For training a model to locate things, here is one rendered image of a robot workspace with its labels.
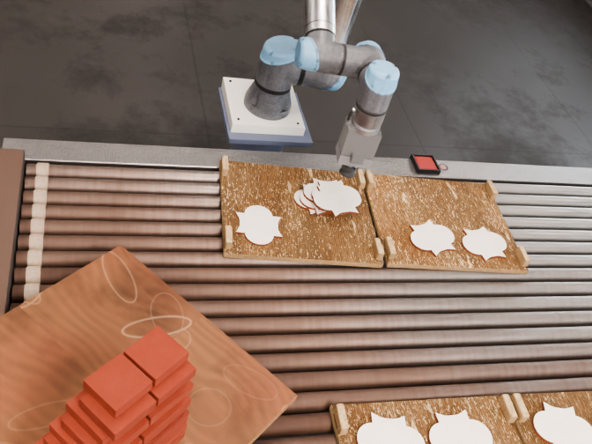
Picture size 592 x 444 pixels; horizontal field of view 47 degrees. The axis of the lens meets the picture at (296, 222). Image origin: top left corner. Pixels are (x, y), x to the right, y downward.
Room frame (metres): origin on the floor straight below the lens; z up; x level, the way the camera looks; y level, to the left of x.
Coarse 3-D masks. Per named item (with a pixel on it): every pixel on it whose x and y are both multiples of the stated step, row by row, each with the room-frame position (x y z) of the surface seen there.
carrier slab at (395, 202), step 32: (384, 192) 1.54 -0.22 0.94; (416, 192) 1.59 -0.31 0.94; (448, 192) 1.64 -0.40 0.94; (480, 192) 1.68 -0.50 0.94; (384, 224) 1.41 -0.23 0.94; (416, 224) 1.45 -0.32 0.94; (448, 224) 1.50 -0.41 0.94; (480, 224) 1.54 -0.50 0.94; (384, 256) 1.30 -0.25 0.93; (416, 256) 1.33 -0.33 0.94; (448, 256) 1.37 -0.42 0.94; (480, 256) 1.40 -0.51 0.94; (512, 256) 1.44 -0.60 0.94
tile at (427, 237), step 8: (424, 224) 1.45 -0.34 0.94; (432, 224) 1.46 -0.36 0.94; (416, 232) 1.41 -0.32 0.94; (424, 232) 1.42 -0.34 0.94; (432, 232) 1.43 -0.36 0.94; (440, 232) 1.44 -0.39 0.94; (448, 232) 1.45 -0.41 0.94; (416, 240) 1.38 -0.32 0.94; (424, 240) 1.39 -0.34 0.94; (432, 240) 1.40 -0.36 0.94; (440, 240) 1.41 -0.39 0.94; (448, 240) 1.42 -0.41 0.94; (424, 248) 1.36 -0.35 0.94; (432, 248) 1.37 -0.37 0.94; (440, 248) 1.38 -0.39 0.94; (448, 248) 1.39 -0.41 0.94
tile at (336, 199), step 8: (320, 192) 1.41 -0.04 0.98; (328, 192) 1.42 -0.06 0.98; (336, 192) 1.43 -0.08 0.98; (344, 192) 1.44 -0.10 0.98; (352, 192) 1.45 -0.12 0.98; (320, 200) 1.38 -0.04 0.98; (328, 200) 1.39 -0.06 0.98; (336, 200) 1.40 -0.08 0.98; (344, 200) 1.41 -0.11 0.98; (352, 200) 1.42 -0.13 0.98; (360, 200) 1.43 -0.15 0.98; (320, 208) 1.35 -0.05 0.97; (328, 208) 1.36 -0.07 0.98; (336, 208) 1.37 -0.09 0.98; (344, 208) 1.38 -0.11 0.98; (352, 208) 1.39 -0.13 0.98; (336, 216) 1.34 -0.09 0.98
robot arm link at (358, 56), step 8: (352, 48) 1.48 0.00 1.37; (360, 48) 1.49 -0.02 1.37; (368, 48) 1.50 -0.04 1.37; (376, 48) 1.51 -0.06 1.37; (352, 56) 1.46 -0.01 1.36; (360, 56) 1.47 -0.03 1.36; (368, 56) 1.47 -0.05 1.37; (376, 56) 1.48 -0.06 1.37; (384, 56) 1.52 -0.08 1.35; (352, 64) 1.45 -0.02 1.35; (360, 64) 1.46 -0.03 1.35; (368, 64) 1.44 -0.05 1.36; (344, 72) 1.45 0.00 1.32; (352, 72) 1.45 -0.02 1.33
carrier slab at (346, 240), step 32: (224, 192) 1.34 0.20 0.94; (256, 192) 1.38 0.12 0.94; (288, 192) 1.42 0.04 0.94; (224, 224) 1.23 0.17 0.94; (288, 224) 1.30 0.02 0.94; (320, 224) 1.33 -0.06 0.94; (352, 224) 1.37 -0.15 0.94; (224, 256) 1.13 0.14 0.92; (256, 256) 1.16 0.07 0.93; (288, 256) 1.19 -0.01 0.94; (320, 256) 1.22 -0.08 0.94; (352, 256) 1.25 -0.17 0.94
